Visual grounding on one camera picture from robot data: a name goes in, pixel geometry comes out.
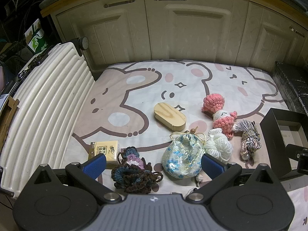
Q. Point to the printed bear blanket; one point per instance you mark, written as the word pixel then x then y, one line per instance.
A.
pixel 144 93

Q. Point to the white crochet yarn toy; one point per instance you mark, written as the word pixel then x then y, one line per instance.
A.
pixel 219 146

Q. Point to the yellow tissue packet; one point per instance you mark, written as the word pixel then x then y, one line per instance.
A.
pixel 108 149

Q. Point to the black cardboard box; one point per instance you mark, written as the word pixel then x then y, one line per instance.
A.
pixel 274 137

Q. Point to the white ribbed suitcase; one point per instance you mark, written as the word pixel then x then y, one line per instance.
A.
pixel 48 101

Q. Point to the black padded cushion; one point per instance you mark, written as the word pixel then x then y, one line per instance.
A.
pixel 293 86

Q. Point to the brown cardboard piece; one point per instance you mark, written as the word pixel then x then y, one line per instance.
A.
pixel 13 104

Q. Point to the cream cabinet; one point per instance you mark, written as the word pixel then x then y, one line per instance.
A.
pixel 192 36

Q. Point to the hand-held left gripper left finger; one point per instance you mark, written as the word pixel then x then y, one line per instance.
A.
pixel 95 166

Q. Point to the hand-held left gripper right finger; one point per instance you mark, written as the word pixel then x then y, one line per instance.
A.
pixel 211 167

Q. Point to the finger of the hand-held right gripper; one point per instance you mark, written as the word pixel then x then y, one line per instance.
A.
pixel 293 151
pixel 303 164

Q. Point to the green and white carton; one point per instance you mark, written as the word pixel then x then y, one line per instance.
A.
pixel 38 41

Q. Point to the oval wooden box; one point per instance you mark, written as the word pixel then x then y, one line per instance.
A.
pixel 168 114

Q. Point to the dark crochet flower pouch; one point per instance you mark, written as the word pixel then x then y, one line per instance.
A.
pixel 134 178

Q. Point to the pink crochet doll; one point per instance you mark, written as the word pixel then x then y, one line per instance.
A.
pixel 213 103

